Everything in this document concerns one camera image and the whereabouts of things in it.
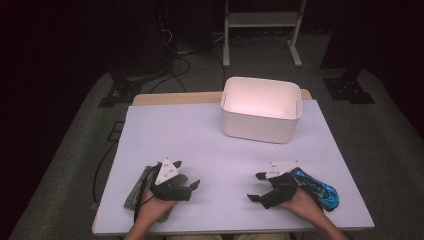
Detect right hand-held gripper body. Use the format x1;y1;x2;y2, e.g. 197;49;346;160
259;160;300;211

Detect white plastic bin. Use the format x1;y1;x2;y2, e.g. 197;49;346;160
220;76;304;145

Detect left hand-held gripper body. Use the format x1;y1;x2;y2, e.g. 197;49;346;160
149;157;193;202

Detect grey fuzzy cloth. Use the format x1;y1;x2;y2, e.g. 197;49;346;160
123;165;175;224

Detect white metal stand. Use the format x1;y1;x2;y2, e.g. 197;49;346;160
222;0;308;69

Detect black stand base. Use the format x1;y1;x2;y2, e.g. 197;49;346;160
321;64;376;105
97;64;145;109

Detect blue toy car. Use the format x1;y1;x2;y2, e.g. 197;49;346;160
289;166;341;213

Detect black square floor frame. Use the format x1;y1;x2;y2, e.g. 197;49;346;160
106;120;126;143

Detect person's right hand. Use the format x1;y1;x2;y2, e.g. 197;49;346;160
279;177;327;224

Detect black floor cables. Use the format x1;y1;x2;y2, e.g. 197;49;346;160
148;28;228;95

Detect left hand-held gripper cable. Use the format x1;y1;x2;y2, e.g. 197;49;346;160
133;162;161;224

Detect person's left hand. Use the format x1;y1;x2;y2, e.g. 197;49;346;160
134;189;177;225

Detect thin black floor cable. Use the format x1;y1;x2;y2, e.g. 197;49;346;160
92;139;120;205

